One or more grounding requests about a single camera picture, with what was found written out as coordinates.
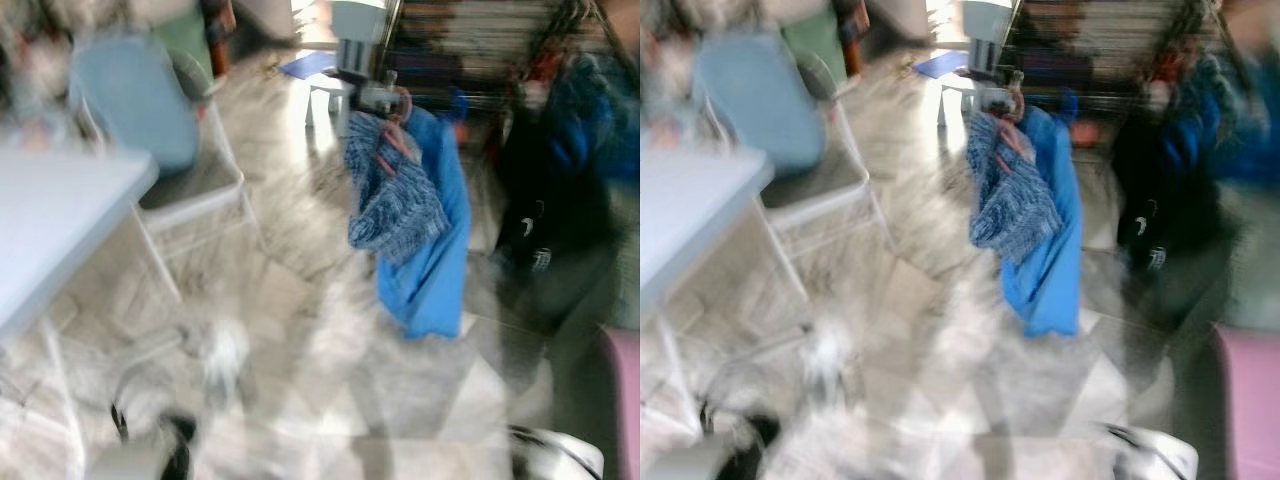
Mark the black metal drying rack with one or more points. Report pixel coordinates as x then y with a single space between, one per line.
480 40
1100 40

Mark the pink foam mat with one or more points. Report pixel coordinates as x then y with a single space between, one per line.
625 400
1250 400

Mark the blue folding chair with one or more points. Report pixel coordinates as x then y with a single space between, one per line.
135 100
760 100

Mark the plain blue shirt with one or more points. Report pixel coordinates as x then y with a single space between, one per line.
1050 270
435 270

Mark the black garment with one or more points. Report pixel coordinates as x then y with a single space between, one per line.
1160 200
545 200

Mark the blue floor mat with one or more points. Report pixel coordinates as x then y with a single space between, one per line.
940 65
305 65

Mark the blue bag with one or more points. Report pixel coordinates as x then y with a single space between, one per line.
1210 125
585 120

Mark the grey green sofa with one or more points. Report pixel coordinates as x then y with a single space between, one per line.
615 260
1250 260

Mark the white folding table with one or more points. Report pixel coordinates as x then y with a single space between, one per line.
690 230
50 220

